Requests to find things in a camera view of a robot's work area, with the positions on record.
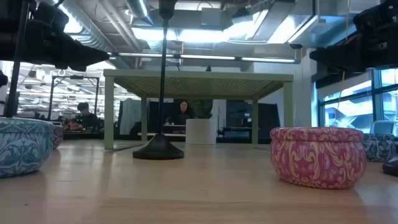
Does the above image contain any teal patterned round tin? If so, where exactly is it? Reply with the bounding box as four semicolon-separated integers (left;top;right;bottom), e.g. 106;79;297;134
0;117;54;179

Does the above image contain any black metal rack frame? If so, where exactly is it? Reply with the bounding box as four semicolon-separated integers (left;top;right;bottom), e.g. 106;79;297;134
47;75;101;121

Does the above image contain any mesh back office chair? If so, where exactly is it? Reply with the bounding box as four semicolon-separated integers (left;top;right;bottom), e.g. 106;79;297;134
369;120;398;137

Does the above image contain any purple patterned round tin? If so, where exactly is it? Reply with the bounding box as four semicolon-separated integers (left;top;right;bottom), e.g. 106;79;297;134
52;124;65;149

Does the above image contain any green perforated metal shelf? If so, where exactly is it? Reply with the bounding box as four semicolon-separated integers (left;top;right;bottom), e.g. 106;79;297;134
103;69;294;151

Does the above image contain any pink patterned round tin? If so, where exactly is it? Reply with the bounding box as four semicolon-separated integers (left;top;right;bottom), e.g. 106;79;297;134
269;126;368;190

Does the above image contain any green plant in white pot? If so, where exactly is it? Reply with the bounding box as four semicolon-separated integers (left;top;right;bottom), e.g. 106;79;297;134
185;99;218;146

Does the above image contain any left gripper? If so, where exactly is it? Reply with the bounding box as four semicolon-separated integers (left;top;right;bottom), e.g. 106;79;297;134
18;2;111;73

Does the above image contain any black aluminium table frame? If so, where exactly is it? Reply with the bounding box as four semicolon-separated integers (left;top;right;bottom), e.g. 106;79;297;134
62;133;272;144

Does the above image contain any black room partition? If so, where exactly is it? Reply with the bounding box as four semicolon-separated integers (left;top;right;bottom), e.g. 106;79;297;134
225;100;281;140

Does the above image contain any long linear ceiling light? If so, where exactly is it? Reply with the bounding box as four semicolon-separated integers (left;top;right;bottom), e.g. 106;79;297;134
107;52;301;65

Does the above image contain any dark blue patterned round tin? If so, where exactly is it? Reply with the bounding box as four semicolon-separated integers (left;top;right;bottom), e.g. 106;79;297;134
362;133;397;163

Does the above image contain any person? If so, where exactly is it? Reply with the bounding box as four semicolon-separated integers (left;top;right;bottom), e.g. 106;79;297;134
73;101;102;131
169;100;197;126

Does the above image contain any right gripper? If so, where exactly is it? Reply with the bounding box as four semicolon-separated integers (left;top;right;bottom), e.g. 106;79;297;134
309;0;398;73

